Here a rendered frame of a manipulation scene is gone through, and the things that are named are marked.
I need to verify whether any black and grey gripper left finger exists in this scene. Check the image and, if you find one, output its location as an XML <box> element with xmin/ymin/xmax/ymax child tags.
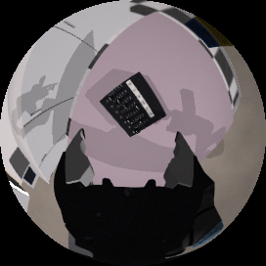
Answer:
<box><xmin>54</xmin><ymin>128</ymin><xmax>95</xmax><ymax>224</ymax></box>

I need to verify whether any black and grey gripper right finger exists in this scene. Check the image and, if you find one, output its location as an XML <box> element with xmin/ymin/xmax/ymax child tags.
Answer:
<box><xmin>163</xmin><ymin>132</ymin><xmax>204</xmax><ymax>226</ymax></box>

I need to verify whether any black lighting desk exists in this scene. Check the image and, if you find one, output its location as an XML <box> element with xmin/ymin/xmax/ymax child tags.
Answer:
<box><xmin>100</xmin><ymin>71</ymin><xmax>166</xmax><ymax>137</ymax></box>

